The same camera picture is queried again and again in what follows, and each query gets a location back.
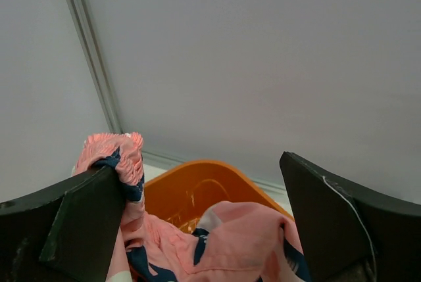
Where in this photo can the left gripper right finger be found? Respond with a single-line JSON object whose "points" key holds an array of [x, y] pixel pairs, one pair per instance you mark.
{"points": [[349, 232]]}

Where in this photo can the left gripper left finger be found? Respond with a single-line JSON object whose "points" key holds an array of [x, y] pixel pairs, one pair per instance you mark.
{"points": [[64, 232]]}

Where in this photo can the orange plastic basket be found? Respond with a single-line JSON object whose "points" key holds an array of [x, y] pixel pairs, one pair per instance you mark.
{"points": [[181, 195]]}

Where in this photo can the pink patterned shorts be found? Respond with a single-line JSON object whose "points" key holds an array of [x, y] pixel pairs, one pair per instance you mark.
{"points": [[233, 241]]}

